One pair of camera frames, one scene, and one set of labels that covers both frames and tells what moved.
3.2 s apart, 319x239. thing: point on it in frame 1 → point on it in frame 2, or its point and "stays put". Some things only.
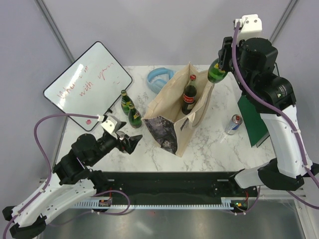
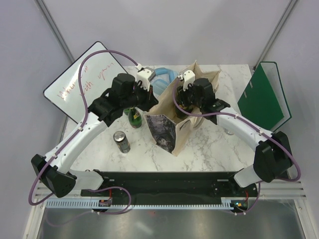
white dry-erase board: x=90 y=85 stays put
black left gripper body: x=107 y=144 → x=143 y=98
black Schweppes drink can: x=121 y=139 stays put
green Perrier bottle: x=134 y=117 stays put
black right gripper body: x=239 y=50 → x=187 y=97
